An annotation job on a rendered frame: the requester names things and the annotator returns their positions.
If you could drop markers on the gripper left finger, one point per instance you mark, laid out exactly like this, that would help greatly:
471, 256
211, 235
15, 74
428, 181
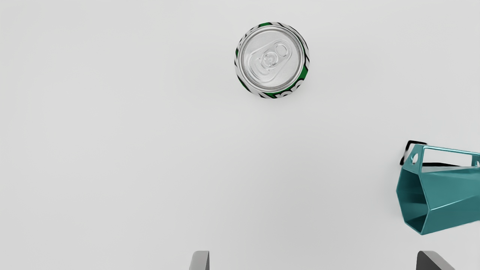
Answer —
200, 261

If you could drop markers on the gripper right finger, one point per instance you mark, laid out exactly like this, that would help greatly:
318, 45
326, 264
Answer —
431, 262

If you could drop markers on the green and white drink can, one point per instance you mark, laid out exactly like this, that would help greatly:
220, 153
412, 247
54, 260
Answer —
272, 60

